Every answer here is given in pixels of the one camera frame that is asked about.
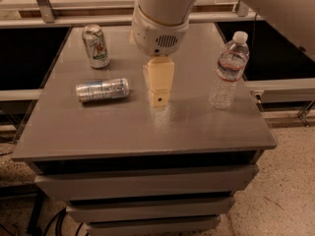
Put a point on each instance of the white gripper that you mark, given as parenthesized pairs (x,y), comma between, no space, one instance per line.
(157,36)

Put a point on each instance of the silver blue redbull can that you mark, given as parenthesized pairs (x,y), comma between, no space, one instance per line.
(102,90)

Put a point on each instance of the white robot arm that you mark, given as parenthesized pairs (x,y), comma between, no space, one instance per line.
(294,19)

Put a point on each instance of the green white 7up can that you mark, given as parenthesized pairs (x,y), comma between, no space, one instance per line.
(94,41)

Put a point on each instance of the clear plastic water bottle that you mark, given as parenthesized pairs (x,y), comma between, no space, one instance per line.
(231,64)

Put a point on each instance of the grey drawer cabinet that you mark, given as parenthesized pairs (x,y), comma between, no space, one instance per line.
(66,136)

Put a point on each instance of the top grey drawer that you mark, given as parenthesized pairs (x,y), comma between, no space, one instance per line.
(145,183)

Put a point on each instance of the grey drawer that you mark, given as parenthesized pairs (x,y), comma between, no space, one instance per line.
(153,226)
(151,209)
(145,183)

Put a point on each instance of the middle grey drawer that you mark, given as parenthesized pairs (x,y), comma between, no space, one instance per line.
(151,209)

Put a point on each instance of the bottom grey drawer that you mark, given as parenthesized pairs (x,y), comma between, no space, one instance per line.
(153,226)

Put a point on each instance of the metal window frame rail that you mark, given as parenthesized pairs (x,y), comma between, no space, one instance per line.
(54,13)

